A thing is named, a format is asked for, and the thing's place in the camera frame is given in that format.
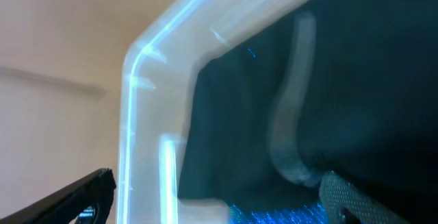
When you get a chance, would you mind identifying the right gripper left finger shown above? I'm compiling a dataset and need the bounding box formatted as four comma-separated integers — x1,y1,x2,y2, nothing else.
1,168,116,224

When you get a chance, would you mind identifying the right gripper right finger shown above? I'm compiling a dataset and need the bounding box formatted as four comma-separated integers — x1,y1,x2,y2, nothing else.
319,171,409,224

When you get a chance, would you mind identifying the blue green sparkly fabric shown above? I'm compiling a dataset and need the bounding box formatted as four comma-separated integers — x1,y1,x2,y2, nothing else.
229,203,329,224

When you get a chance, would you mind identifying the black cloth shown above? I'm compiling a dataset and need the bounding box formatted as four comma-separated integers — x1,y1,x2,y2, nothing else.
177,0,437,223

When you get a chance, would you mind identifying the clear plastic storage bin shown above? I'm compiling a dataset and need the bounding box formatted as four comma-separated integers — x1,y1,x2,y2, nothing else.
116,0,305,224

